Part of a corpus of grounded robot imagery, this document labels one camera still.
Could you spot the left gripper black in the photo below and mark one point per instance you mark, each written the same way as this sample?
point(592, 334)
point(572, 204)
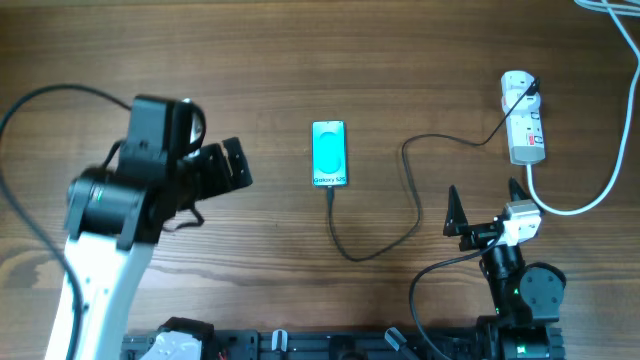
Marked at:
point(219, 178)

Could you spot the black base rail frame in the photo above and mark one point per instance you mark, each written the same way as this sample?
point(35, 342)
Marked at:
point(181, 338)

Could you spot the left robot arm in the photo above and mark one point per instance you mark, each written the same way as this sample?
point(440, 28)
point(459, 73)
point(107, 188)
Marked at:
point(115, 218)

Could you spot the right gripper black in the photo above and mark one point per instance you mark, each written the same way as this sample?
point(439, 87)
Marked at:
point(457, 224)

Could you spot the Galaxy smartphone cyan screen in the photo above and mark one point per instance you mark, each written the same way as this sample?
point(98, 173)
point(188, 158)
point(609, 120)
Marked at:
point(329, 153)

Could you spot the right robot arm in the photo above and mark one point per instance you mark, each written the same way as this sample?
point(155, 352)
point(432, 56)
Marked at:
point(526, 297)

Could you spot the white power strip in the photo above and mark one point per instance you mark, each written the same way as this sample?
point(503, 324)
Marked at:
point(524, 131)

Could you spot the white USB charger plug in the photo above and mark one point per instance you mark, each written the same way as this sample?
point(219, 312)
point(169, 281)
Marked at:
point(520, 101)

